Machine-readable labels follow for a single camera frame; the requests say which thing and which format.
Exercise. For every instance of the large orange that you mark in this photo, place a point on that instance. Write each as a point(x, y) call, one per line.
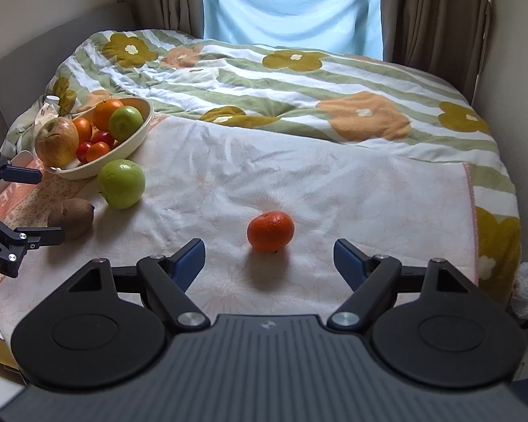
point(84, 129)

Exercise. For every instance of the red cherry tomato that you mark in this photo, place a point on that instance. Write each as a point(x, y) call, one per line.
point(82, 151)
point(102, 137)

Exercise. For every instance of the grey headboard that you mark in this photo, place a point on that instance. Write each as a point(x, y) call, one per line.
point(27, 70)

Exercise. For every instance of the light blue window cloth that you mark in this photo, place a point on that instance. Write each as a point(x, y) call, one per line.
point(342, 26)

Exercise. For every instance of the small plastic bottle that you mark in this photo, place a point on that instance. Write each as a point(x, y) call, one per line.
point(49, 110)

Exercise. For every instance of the right brown curtain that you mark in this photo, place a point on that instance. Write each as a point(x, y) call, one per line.
point(442, 37)

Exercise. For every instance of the white floral towel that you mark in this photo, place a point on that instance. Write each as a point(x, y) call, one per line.
point(209, 182)

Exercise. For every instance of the small mandarin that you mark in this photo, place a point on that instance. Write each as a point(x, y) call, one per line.
point(270, 232)
point(96, 151)

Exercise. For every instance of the floral striped duvet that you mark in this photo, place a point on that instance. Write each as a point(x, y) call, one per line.
point(340, 98)

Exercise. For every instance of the brown kiwi with sticker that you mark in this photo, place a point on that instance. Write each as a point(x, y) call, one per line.
point(74, 216)

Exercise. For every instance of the red cherry tomato front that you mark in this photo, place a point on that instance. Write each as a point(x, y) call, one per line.
point(82, 151)

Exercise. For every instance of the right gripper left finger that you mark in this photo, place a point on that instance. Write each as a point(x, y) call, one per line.
point(165, 282)

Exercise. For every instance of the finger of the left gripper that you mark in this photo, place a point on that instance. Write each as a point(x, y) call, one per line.
point(10, 173)
point(29, 238)

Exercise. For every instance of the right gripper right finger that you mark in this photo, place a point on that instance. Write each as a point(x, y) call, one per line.
point(373, 280)

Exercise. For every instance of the large brownish apple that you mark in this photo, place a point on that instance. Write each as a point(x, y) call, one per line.
point(57, 142)

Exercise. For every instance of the green apple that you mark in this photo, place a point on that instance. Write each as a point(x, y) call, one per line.
point(122, 183)
point(124, 122)

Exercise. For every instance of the small mandarin front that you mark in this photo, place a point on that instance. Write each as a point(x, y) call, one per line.
point(96, 151)

